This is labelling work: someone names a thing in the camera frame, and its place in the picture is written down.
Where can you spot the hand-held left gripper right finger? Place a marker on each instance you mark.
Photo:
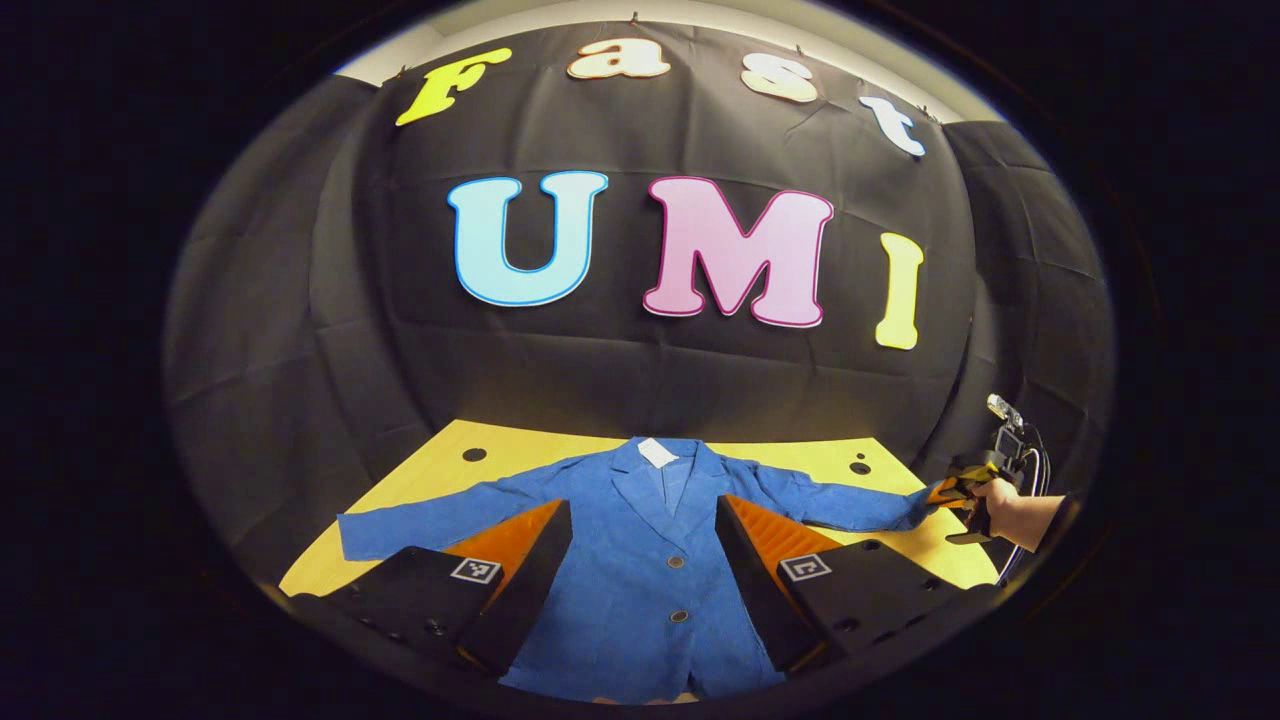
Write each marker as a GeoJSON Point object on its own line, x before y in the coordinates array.
{"type": "Point", "coordinates": [755, 590]}

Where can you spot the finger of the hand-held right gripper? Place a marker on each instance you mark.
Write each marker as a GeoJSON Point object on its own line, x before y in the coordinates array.
{"type": "Point", "coordinates": [950, 490]}

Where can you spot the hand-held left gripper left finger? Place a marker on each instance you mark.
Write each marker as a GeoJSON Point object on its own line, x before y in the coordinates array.
{"type": "Point", "coordinates": [525, 590]}

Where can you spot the blue jacket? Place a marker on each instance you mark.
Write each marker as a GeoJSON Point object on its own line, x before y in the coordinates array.
{"type": "Point", "coordinates": [620, 540]}

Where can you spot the black backdrop cloth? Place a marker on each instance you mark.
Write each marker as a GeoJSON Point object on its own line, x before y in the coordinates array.
{"type": "Point", "coordinates": [620, 380]}

